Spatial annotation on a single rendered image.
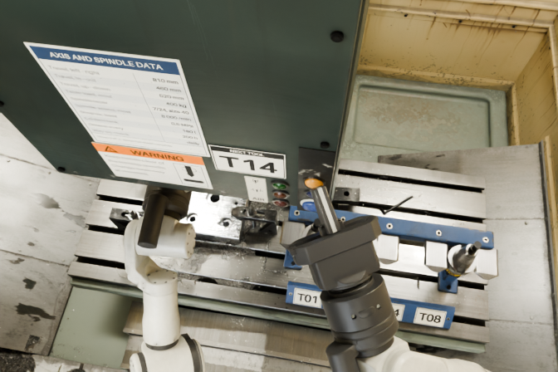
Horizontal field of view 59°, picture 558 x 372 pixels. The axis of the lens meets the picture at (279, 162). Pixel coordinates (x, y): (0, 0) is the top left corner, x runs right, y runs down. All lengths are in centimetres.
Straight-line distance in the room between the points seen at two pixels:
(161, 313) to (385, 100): 142
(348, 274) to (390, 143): 141
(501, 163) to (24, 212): 165
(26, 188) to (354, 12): 168
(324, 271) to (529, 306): 109
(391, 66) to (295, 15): 170
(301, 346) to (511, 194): 83
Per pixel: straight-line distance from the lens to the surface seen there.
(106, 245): 158
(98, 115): 64
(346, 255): 64
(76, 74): 58
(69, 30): 52
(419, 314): 143
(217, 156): 65
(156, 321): 101
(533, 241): 172
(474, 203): 162
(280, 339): 155
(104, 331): 182
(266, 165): 65
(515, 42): 203
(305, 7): 41
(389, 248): 117
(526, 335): 165
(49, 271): 190
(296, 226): 117
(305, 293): 140
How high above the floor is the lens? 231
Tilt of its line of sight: 63 degrees down
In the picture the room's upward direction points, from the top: 3 degrees counter-clockwise
